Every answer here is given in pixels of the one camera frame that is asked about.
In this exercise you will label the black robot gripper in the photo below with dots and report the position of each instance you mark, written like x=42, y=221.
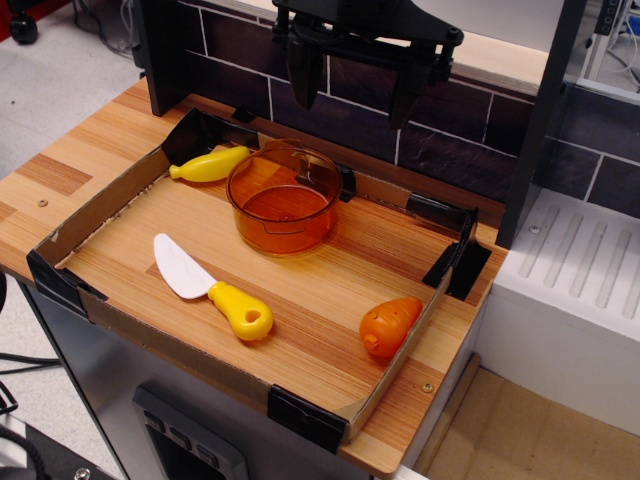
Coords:
x=396, y=35

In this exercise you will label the white toy knife yellow handle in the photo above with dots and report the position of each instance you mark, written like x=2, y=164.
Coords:
x=249, y=318

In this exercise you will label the orange transparent plastic pot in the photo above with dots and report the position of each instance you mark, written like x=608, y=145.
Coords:
x=285, y=197

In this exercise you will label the yellow toy banana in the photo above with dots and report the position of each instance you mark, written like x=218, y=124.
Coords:
x=213, y=166

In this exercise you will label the orange toy carrot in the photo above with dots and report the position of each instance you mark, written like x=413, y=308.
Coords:
x=384, y=328

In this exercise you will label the white toy sink drainboard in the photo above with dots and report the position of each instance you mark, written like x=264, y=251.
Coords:
x=562, y=318

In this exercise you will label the black caster wheel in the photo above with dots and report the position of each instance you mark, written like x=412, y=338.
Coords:
x=23, y=28

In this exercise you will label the grey oven control panel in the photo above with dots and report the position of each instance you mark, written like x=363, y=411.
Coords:
x=184, y=448

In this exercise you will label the dark grey vertical post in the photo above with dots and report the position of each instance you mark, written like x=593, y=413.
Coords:
x=523, y=192

